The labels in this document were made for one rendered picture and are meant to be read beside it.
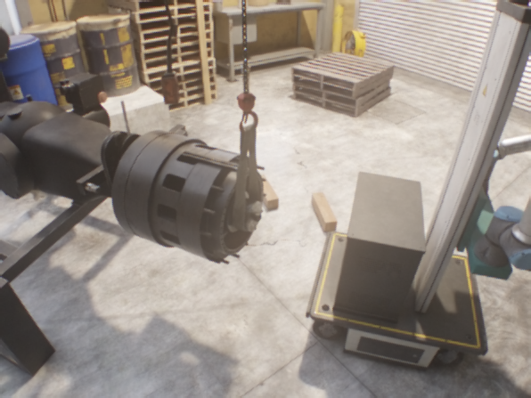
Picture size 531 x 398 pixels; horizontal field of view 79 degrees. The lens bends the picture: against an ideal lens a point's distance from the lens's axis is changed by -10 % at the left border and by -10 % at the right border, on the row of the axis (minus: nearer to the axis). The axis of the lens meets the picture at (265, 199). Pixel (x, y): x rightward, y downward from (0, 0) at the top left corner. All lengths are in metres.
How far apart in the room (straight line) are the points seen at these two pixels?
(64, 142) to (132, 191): 0.61
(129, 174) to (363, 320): 1.34
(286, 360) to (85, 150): 1.59
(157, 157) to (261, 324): 1.20
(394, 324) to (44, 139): 2.12
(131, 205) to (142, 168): 0.17
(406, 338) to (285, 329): 0.72
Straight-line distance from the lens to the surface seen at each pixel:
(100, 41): 4.45
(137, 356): 2.25
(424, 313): 2.07
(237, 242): 1.75
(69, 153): 2.07
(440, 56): 6.72
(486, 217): 1.88
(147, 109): 4.17
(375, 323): 1.94
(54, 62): 4.36
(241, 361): 2.13
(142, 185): 1.60
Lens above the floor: 1.87
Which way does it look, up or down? 36 degrees down
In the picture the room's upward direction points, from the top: straight up
